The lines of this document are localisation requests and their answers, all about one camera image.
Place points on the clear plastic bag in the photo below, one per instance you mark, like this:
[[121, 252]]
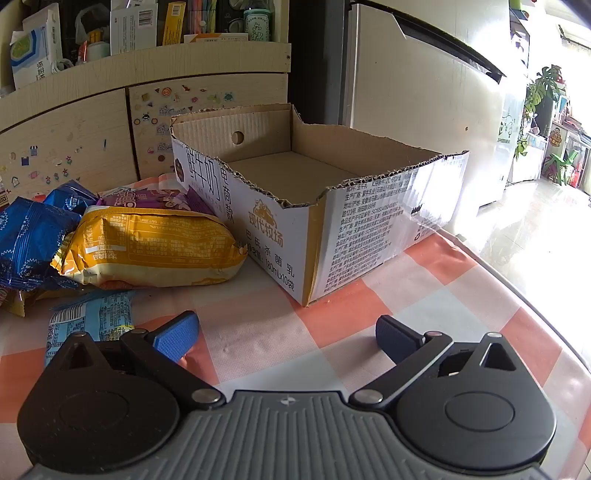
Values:
[[85, 23]]

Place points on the white refrigerator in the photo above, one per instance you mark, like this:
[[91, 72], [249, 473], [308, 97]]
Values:
[[415, 92]]

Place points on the light blue snack packet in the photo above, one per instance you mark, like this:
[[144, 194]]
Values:
[[87, 314]]

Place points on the white box with barcode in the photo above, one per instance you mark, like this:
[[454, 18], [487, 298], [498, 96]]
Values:
[[134, 32]]

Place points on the white and blue medicine box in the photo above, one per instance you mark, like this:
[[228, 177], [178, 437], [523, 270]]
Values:
[[34, 60]]

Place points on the black appliance with knobs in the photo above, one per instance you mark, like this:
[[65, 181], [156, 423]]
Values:
[[231, 16]]

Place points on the printed cardboard box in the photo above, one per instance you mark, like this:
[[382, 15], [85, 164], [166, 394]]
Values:
[[360, 230]]

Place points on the yellow box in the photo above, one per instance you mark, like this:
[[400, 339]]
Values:
[[174, 23]]

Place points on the purple snack packet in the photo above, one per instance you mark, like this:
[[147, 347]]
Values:
[[152, 198]]

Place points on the green potted plant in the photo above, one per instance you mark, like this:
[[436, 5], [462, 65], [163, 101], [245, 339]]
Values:
[[542, 90]]

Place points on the white jar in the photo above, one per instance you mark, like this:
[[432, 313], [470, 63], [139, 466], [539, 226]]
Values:
[[98, 51]]

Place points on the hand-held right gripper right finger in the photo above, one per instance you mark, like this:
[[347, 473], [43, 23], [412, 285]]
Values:
[[392, 339]]

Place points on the orange checked tablecloth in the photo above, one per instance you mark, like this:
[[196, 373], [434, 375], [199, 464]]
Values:
[[286, 332]]

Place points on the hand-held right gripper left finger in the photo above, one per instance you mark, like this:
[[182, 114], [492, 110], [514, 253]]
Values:
[[178, 340]]

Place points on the wooden cabinet with stickers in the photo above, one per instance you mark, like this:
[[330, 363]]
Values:
[[92, 138]]

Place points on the orange and white box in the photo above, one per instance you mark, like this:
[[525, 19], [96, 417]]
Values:
[[217, 38]]

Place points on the yellow snack packet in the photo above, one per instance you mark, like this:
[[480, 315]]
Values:
[[152, 244]]

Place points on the pack of coloured pens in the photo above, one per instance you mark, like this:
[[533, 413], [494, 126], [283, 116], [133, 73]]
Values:
[[203, 16]]

